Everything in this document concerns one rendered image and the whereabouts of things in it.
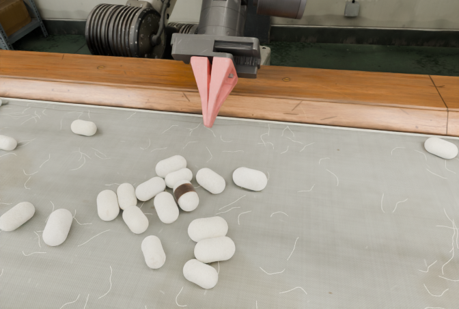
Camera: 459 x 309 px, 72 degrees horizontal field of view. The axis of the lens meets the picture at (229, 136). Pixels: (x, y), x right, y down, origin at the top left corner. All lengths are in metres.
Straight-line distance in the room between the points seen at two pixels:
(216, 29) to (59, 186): 0.25
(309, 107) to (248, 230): 0.20
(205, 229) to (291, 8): 0.27
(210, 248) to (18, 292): 0.17
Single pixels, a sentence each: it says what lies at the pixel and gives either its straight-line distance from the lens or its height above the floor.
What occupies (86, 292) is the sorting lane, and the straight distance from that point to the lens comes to 0.32.
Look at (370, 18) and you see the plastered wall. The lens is 2.47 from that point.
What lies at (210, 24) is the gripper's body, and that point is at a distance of 0.39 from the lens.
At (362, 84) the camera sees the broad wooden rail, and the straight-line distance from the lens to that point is 0.50.
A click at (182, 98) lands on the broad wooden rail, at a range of 0.47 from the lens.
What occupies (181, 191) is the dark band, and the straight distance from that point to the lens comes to 0.33.
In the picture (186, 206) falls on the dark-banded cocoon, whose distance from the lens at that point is 0.33.
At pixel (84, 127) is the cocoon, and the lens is 0.45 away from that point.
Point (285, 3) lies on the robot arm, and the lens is 0.41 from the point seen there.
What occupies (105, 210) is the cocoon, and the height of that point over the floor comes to 0.76.
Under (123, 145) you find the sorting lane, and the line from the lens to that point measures 0.43.
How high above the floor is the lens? 1.01
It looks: 41 degrees down
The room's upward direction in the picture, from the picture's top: 3 degrees counter-clockwise
